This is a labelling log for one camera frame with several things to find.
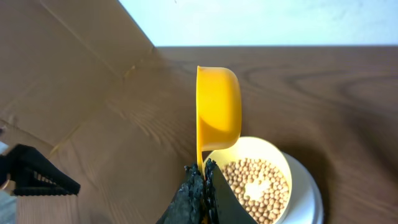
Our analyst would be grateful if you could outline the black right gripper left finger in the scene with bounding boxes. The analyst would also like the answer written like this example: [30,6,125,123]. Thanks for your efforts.
[156,164,204,224]

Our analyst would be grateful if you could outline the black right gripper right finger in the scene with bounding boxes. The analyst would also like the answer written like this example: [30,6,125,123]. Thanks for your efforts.
[204,159,256,224]

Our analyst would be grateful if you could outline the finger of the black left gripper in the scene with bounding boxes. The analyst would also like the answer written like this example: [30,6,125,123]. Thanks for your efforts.
[1,144,81,196]

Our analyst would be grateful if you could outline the yellow measuring scoop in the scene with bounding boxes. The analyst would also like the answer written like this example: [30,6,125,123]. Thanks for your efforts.
[195,66,242,172]

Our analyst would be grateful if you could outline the soybeans in bowl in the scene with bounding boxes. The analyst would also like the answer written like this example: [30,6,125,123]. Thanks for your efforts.
[221,158,290,224]

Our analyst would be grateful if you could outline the yellow plastic bowl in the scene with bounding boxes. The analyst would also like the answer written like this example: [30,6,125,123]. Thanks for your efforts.
[204,136,292,224]

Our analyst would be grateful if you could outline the white digital kitchen scale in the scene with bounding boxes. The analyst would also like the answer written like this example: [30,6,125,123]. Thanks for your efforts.
[277,152,325,224]

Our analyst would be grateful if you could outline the cardboard box edge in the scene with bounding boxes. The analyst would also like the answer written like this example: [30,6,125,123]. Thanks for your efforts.
[1,0,152,145]

